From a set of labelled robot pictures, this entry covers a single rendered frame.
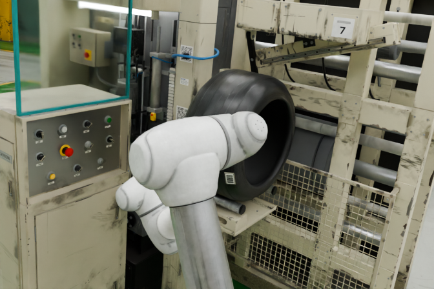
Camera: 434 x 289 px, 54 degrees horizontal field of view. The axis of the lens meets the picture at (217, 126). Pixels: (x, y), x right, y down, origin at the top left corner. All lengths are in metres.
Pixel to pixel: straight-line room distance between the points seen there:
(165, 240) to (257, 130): 0.63
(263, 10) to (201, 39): 0.32
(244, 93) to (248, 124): 0.78
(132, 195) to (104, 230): 0.82
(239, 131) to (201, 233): 0.23
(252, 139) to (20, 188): 1.18
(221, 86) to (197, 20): 0.34
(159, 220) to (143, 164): 0.58
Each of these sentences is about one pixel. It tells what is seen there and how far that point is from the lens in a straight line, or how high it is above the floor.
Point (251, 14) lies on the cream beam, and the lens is 2.10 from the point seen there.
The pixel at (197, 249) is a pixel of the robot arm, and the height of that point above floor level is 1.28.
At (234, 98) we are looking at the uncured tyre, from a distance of 1.72.
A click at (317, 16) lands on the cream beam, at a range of 1.94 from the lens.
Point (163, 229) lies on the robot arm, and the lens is 1.43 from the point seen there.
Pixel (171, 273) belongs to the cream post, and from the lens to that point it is 2.45.
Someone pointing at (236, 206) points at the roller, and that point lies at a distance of 1.89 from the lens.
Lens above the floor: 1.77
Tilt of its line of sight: 17 degrees down
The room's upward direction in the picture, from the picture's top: 6 degrees clockwise
